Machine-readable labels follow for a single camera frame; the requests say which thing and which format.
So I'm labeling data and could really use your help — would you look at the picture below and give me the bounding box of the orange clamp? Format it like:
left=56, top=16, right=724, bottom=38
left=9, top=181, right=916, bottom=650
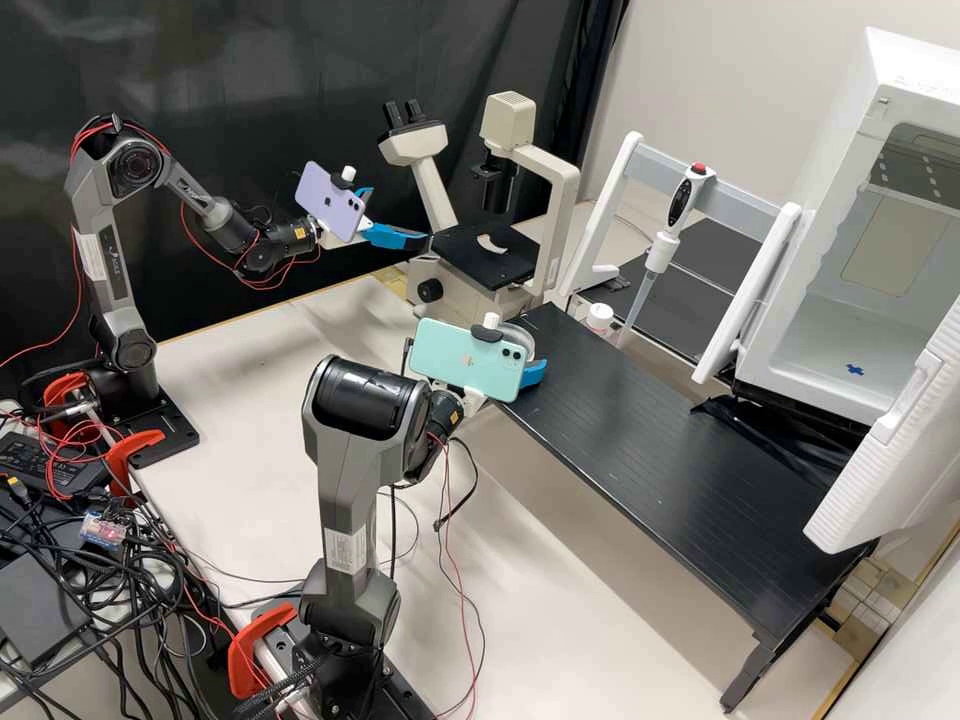
left=104, top=428, right=168, bottom=499
left=227, top=602, right=300, bottom=701
left=41, top=377, right=96, bottom=451

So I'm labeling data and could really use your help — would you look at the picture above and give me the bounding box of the white pipette stand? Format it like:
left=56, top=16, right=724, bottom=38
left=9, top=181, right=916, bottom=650
left=558, top=131, right=805, bottom=386

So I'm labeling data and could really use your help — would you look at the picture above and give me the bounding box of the black power adapter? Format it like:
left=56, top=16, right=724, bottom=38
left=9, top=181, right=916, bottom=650
left=0, top=554, right=94, bottom=666
left=0, top=428, right=114, bottom=501

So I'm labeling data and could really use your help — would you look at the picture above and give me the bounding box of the cream microscope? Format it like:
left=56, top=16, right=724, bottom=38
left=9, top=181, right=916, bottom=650
left=377, top=91, right=583, bottom=318

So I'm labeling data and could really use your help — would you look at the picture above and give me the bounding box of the small circuit board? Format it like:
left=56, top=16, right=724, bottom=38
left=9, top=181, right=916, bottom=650
left=80, top=509, right=130, bottom=547

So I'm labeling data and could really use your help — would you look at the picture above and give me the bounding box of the right wrist camera phone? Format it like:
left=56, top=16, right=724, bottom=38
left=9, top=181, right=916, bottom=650
left=408, top=313, right=531, bottom=405

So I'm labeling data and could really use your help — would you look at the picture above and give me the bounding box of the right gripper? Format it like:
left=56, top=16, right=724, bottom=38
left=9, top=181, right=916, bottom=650
left=448, top=325, right=550, bottom=413

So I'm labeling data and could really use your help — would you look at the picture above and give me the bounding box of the red wire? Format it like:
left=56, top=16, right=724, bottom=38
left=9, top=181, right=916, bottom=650
left=431, top=442, right=490, bottom=718

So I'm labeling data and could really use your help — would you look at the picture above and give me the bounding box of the pipette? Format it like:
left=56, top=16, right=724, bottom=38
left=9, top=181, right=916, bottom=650
left=616, top=158, right=719, bottom=348

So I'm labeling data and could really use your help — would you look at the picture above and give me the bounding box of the black cable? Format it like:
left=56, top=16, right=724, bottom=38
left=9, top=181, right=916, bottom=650
left=382, top=437, right=481, bottom=573

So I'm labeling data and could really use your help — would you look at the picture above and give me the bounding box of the left wrist camera phone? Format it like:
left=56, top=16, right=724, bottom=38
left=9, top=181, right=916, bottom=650
left=293, top=162, right=375, bottom=244

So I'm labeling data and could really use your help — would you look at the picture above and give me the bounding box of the incubator door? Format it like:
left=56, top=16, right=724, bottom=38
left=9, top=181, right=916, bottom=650
left=802, top=296, right=960, bottom=556

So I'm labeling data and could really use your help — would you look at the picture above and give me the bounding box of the wrist camera phone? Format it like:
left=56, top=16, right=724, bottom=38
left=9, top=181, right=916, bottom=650
left=293, top=162, right=375, bottom=244
left=408, top=313, right=531, bottom=405

